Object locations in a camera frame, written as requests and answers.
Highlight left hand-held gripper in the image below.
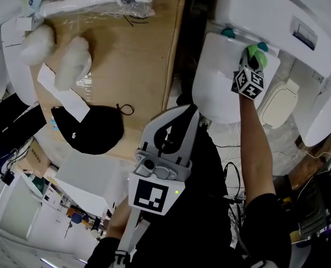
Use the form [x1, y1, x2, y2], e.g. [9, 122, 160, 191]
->
[127, 104, 201, 216]

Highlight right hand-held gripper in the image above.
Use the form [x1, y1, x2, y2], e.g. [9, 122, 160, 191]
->
[231, 50, 266, 102]

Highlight green cleaning cloth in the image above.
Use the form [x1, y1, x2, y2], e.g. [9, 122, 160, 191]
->
[245, 44, 268, 70]

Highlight white toilet lid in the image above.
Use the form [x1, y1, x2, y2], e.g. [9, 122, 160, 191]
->
[192, 32, 281, 124]

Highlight person's left forearm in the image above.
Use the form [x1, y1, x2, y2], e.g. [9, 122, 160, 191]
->
[106, 198, 140, 239]

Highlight person's right forearm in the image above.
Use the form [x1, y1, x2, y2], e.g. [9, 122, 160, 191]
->
[237, 94, 277, 207]

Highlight white toilet with tank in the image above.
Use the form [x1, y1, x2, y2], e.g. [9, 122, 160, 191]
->
[192, 0, 331, 124]

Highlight white smart toilet black panel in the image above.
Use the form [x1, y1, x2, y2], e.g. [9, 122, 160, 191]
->
[299, 78, 331, 147]

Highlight chrome flush button plate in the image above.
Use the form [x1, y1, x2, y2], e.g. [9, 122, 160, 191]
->
[289, 15, 319, 51]

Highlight black cloth bag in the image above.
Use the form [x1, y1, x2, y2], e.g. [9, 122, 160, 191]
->
[50, 103, 135, 156]

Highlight large cardboard box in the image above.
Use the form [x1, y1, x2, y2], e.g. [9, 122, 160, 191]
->
[16, 0, 189, 162]

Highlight person's black clothing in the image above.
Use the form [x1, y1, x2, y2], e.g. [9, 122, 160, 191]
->
[84, 93, 292, 268]

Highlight white rectangular block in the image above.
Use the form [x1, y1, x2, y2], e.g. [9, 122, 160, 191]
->
[54, 157, 122, 218]

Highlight white paper sheet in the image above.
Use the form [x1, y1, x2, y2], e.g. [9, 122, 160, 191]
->
[37, 63, 91, 123]

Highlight brown wooden planks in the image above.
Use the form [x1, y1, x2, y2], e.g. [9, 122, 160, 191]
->
[288, 132, 331, 191]

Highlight foam-wrapped white seat part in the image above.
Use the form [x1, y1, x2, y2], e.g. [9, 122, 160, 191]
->
[54, 35, 93, 92]

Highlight small cardboard box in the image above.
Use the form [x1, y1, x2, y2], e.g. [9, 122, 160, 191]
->
[15, 137, 52, 179]

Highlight oval white foam bundle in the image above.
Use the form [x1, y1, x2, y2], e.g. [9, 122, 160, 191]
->
[20, 24, 56, 66]

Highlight plastic-wrapped white pipe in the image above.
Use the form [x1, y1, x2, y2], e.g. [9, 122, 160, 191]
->
[38, 0, 155, 20]

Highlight grey shoulder strap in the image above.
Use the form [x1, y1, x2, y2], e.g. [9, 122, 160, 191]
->
[117, 207, 150, 268]

